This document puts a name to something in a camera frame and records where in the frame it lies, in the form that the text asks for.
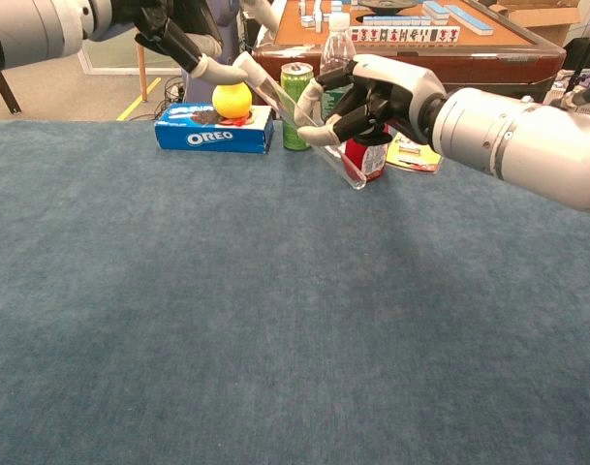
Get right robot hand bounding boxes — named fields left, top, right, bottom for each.
left=296, top=53, right=446, bottom=146

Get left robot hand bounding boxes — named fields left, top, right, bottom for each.
left=129, top=0, right=281, bottom=84

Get small white stopper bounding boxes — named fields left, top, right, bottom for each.
left=233, top=50, right=260, bottom=78

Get clear glass test tube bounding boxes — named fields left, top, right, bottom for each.
left=245, top=62, right=368, bottom=191

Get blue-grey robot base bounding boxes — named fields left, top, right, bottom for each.
left=181, top=0, right=253, bottom=104

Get wooden pole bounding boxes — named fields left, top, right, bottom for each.
left=136, top=43, right=149, bottom=103

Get face-showing mahjong tile row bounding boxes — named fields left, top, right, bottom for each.
left=350, top=24, right=461, bottom=44

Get yellow razor blister package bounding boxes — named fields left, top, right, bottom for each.
left=385, top=133, right=444, bottom=174

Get short blue-backed tile row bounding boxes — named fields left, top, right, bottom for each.
left=362, top=15, right=432, bottom=27

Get red ketchup squeeze bottle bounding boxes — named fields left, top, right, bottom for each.
left=343, top=130, right=390, bottom=183

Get clear plastic water bottle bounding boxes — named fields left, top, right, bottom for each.
left=319, top=12, right=359, bottom=122

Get brown mahjong table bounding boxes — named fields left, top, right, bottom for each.
left=250, top=0, right=567, bottom=121

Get black dice dish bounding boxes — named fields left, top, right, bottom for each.
left=356, top=0, right=421, bottom=15

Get yellow toy pear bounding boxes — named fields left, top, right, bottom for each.
left=211, top=81, right=254, bottom=120

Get stacked blue-backed tile block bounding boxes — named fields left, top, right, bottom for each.
left=421, top=0, right=451, bottom=26

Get white cloth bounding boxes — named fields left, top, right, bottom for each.
left=254, top=18, right=289, bottom=49

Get green drink can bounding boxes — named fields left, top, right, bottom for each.
left=280, top=61, right=315, bottom=152

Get long blue-backed tile row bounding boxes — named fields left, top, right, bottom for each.
left=444, top=3, right=495, bottom=36

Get scattered upright mahjong tiles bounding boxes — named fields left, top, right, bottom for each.
left=297, top=0, right=330, bottom=34

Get blue Oreo cookie box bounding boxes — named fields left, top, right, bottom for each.
left=153, top=102, right=275, bottom=155

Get white plastic basket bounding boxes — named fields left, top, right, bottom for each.
left=540, top=72, right=590, bottom=98

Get cardboard box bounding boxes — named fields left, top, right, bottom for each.
left=487, top=0, right=586, bottom=47

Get black tripod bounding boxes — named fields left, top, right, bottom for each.
left=552, top=0, right=590, bottom=120

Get black slanted table leg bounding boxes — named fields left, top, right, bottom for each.
left=0, top=71, right=23, bottom=115

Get blue felt table mat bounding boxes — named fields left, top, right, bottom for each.
left=0, top=119, right=590, bottom=465

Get floor cable bundle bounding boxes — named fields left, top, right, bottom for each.
left=162, top=75, right=187, bottom=106

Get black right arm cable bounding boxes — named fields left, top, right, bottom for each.
left=550, top=87, right=590, bottom=118

